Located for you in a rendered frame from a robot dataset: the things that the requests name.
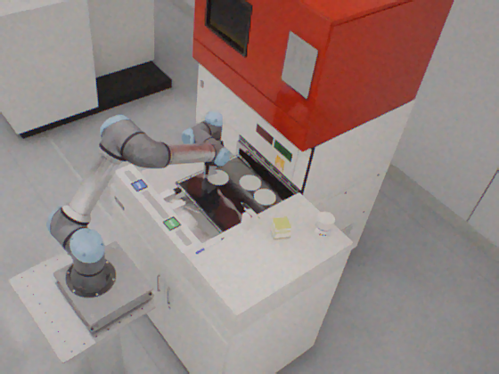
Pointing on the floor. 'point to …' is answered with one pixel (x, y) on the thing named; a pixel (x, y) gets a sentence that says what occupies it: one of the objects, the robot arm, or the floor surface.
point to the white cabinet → (229, 360)
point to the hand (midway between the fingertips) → (205, 175)
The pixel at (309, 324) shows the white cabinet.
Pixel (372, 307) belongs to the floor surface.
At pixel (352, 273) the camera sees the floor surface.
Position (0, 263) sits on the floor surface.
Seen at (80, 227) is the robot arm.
